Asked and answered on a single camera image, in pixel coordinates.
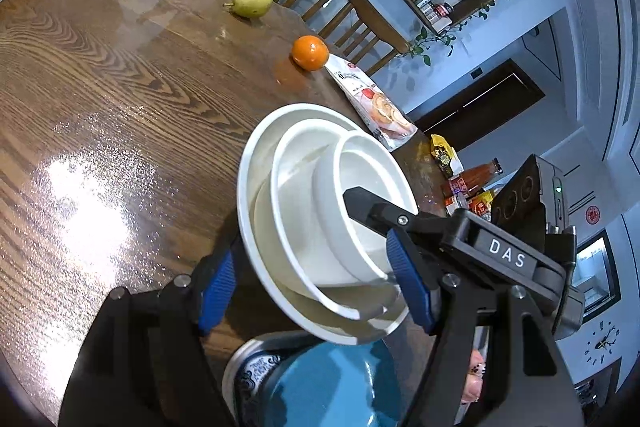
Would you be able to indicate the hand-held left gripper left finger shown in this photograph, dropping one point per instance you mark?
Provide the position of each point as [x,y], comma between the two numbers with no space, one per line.
[217,287]

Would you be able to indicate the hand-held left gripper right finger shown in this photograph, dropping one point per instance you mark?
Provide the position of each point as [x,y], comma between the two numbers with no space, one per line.
[407,282]

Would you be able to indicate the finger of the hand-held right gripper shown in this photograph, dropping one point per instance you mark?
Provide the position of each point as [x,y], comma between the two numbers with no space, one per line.
[390,219]

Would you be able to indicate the white ribbed cup bowl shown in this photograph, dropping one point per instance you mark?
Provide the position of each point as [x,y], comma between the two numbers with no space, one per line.
[335,207]

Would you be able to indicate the wide beige bowl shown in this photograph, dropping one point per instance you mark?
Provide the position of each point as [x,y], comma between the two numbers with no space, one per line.
[250,187]

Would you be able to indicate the medium white bowl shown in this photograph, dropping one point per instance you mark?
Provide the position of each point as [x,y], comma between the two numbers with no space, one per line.
[295,167]

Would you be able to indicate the teal dish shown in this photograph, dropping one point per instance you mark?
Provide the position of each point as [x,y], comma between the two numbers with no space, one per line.
[325,387]

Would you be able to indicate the person's right hand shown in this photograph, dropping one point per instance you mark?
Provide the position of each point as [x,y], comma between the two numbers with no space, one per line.
[475,372]

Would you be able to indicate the yellow snack packet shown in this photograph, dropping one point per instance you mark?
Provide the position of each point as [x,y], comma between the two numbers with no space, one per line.
[445,157]

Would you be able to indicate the white snack packet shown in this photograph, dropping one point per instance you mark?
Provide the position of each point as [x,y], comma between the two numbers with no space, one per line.
[370,102]

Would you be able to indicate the dark wooden door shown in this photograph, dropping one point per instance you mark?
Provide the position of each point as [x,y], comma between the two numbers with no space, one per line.
[480,107]

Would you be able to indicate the trailing shelf vine plant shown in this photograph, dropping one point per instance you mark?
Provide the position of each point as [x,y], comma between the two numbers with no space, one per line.
[430,39]

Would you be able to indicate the orange tangerine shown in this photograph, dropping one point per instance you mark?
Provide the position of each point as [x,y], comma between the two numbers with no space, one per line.
[310,53]

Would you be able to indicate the green pear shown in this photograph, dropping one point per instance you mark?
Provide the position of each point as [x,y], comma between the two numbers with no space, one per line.
[252,2]

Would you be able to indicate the round red wall sticker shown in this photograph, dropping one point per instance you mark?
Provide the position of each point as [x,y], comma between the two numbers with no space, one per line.
[592,214]

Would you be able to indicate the black wall clock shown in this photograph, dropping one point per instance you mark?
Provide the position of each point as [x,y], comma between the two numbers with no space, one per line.
[602,342]

